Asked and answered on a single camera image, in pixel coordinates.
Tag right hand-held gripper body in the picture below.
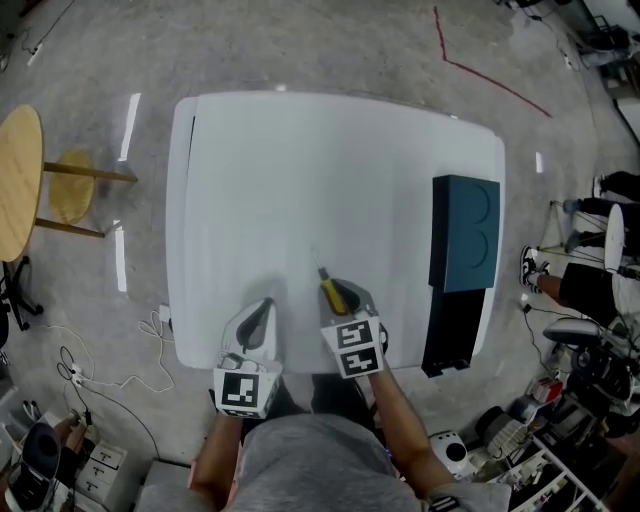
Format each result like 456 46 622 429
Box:
319 279 390 380

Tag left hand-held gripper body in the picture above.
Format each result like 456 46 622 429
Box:
213 297 284 419

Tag yellow black screwdriver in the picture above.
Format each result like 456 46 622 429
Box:
310 246 350 317

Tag black container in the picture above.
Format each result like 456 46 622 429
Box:
421 285 487 379

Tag person's right forearm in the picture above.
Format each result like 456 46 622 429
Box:
366 368 457 497

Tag person's left forearm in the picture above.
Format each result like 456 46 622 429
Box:
191 410 252 512

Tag dark teal container lid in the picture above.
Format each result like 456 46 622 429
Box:
428 174 502 294

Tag person's black trousers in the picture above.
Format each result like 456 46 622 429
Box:
238 372 384 432

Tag person's grey shirt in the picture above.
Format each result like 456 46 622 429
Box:
218 413 513 512

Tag grey box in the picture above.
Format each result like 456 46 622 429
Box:
135 458 197 512

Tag white round appliance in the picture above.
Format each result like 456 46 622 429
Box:
428 428 472 477

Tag stack of white boxes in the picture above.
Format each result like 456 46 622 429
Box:
77 438 130 499

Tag wooden stool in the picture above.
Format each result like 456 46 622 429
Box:
34 148 139 239

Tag white shelf rack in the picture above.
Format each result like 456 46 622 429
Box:
492 433 609 512

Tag black office chair base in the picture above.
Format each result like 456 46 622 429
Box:
0 255 45 332

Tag small round white table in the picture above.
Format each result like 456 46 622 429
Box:
602 203 626 272

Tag round wooden table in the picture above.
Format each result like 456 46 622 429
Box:
0 103 46 264

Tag white cable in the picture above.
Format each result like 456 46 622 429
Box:
137 303 177 357

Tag white power strip with cable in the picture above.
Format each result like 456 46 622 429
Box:
55 344 177 394

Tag thin wire frame stand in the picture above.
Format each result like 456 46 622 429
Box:
535 198 609 262

